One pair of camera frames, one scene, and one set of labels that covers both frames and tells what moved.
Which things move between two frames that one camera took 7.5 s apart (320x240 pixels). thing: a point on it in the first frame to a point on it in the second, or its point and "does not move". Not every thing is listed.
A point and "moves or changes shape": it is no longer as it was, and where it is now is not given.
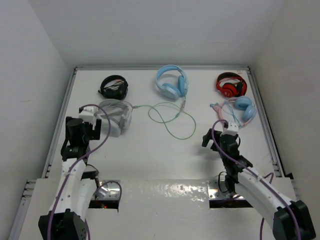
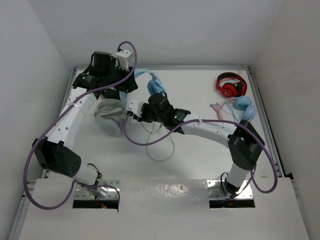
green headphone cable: [178, 123] moves or changes shape
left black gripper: [93, 133] to [125, 75]
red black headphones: [230, 90] does not move
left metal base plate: [111, 200] does not move
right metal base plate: [218, 197] does not move
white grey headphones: [120, 112] does not move
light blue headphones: [173, 91] to [154, 85]
